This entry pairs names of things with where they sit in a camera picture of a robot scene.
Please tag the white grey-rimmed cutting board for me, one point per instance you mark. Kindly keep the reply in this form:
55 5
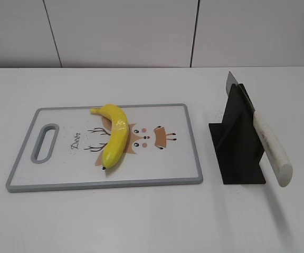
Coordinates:
63 147

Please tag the yellow plastic banana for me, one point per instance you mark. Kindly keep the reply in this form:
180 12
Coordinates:
112 151

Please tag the black knife stand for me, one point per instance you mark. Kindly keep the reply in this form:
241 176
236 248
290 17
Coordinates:
237 146

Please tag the white-handled cleaver knife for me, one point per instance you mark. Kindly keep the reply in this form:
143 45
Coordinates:
277 156

